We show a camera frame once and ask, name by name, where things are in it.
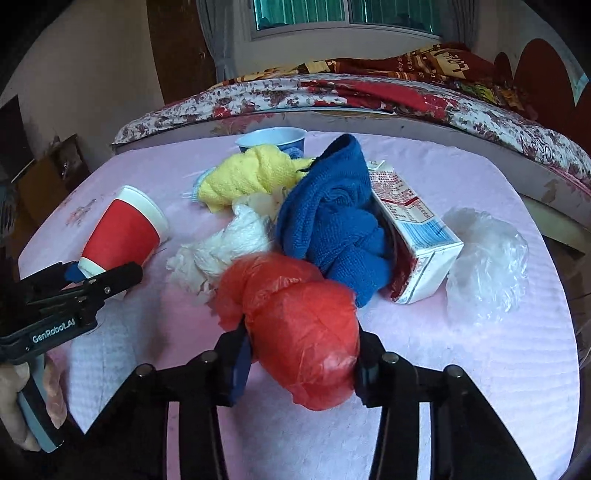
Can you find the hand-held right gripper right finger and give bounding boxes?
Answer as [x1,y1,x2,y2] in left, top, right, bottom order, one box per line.
[353,330,539,480]

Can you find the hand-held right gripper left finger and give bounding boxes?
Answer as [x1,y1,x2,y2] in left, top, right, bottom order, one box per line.
[69,329,254,480]

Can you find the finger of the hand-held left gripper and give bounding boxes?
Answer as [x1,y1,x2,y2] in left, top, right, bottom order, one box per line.
[21,259,86,296]
[69,262,144,308]

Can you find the red paper cup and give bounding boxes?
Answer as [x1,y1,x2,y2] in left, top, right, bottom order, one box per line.
[78,185,170,282]

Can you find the red plastic bag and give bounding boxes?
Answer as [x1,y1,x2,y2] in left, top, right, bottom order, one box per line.
[216,253,362,411]

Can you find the blue knit cloth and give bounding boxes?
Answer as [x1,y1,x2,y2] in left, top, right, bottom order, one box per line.
[276,134,393,308]

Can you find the white milk carton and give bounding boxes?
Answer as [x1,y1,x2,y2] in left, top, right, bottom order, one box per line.
[367,159,465,304]

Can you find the person's left hand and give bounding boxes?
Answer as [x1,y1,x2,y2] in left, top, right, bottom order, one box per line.
[0,355,69,452]

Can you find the crumpled white plastic bag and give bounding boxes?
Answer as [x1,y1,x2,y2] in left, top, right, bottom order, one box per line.
[166,198,284,305]

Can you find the yellow knit cloth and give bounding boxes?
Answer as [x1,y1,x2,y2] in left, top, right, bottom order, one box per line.
[193,144,319,214]

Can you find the clear plastic bag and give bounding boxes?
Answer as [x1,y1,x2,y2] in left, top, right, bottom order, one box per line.
[444,208,529,324]

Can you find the blue paper cup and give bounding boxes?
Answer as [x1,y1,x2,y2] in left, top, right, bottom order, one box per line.
[236,128,308,158]

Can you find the bed with floral bedding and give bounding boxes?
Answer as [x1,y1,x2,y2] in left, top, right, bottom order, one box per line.
[113,74,591,185]

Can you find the grey curtain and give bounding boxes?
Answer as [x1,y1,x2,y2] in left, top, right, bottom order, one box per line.
[436,0,481,51]
[196,0,241,81]

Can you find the red printed blanket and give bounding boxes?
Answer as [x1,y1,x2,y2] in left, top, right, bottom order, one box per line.
[208,44,541,116]

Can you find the window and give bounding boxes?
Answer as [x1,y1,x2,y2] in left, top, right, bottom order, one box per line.
[252,0,444,42]

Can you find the brown and white headboard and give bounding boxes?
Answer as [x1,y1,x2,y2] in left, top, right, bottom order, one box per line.
[492,37,591,139]

